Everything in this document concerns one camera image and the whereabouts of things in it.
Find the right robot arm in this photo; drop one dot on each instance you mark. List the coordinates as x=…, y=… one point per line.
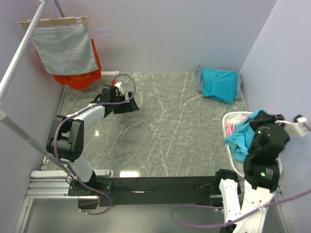
x=261, y=175

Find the orange hanging garment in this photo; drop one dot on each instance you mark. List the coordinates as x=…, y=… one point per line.
x=77, y=77

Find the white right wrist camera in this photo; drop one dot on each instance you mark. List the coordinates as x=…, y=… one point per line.
x=296, y=129

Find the grey hanging cloth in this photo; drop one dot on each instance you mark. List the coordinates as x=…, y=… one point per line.
x=60, y=33

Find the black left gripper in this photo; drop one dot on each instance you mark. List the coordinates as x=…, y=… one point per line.
x=130, y=106

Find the aluminium rail frame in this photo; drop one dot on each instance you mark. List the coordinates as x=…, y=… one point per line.
x=60, y=188

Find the white laundry basket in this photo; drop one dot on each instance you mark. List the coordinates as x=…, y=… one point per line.
x=235, y=165

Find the wooden clip hanger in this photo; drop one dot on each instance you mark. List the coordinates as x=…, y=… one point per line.
x=53, y=22

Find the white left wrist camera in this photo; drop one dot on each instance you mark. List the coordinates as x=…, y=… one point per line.
x=118, y=85

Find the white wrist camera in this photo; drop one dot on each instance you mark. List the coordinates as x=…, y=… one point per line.
x=118, y=85
x=296, y=129

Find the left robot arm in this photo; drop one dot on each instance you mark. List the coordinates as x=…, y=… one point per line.
x=66, y=137

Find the folded turquoise t shirt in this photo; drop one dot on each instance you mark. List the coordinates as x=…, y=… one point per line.
x=219, y=85

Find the black base beam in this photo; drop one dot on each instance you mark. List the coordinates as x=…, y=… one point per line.
x=200, y=190

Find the pink t shirt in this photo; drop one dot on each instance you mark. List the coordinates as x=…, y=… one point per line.
x=230, y=129

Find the turquoise t shirt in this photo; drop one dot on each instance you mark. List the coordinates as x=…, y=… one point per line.
x=240, y=141
x=219, y=85

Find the metal clothes rack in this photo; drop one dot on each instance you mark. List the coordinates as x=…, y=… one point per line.
x=6, y=80

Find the white rack foot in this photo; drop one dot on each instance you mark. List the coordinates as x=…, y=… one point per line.
x=109, y=73

